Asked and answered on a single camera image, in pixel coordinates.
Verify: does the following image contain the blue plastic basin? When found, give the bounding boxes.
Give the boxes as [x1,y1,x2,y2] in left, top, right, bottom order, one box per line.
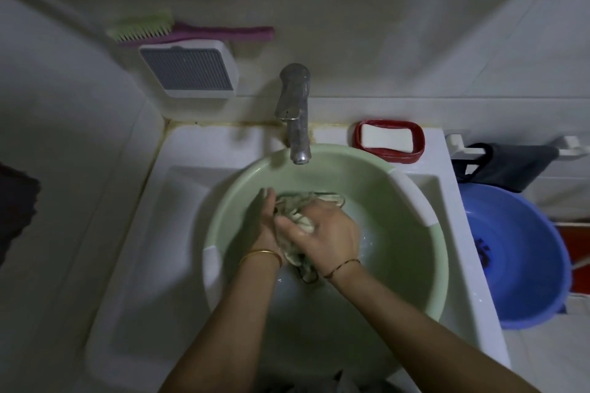
[458,183,572,332]

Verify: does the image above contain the cream leaf-patterned clothes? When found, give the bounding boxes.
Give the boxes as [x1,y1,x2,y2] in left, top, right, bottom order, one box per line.
[274,192,347,286]

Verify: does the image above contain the metal faucet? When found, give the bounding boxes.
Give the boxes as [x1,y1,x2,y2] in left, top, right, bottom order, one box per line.
[275,63,313,165]

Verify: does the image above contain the light green plastic basin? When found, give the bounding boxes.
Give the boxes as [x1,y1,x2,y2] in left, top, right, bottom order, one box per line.
[202,144,449,379]

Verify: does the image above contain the green and pink scrub brush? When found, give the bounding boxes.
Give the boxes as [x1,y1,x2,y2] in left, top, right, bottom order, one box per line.
[106,12,275,45]

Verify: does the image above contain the white wall box grey ribbed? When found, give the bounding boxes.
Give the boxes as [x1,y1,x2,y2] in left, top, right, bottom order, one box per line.
[138,40,240,99]

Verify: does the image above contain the thin cord bracelet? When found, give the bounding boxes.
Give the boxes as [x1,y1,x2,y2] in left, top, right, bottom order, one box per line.
[322,259,361,279]

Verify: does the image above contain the gold bangle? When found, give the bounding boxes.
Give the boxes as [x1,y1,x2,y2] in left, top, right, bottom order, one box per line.
[238,249,283,269]

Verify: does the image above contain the person's grey patterned shirt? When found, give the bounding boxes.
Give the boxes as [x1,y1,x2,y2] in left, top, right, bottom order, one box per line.
[258,369,369,393]

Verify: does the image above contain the dark purple towel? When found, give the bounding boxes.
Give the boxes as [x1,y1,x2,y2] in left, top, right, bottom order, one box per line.
[0,162,42,265]

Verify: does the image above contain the dark grey cloth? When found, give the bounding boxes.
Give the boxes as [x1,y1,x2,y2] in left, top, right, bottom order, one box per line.
[454,142,559,193]

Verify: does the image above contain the person's left hand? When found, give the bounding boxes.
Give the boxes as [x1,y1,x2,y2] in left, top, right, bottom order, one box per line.
[242,187,283,265]

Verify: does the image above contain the white soap bar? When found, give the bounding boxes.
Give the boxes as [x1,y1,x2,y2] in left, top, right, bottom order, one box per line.
[360,123,415,153]

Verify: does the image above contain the red soap dish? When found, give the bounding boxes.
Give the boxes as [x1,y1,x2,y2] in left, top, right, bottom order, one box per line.
[353,119,425,164]

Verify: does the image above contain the white ceramic sink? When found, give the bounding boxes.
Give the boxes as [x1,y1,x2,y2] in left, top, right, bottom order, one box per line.
[85,123,511,393]

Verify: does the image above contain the person's right forearm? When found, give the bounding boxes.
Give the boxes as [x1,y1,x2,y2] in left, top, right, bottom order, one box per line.
[324,263,540,393]

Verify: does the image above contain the red bucket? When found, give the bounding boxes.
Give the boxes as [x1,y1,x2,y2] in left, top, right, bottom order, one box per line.
[551,222,590,292]

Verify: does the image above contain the person's right hand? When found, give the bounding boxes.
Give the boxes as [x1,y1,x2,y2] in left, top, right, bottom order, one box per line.
[274,199,361,278]

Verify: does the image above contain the person's left forearm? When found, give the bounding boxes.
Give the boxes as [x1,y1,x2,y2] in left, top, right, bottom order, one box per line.
[159,259,282,393]

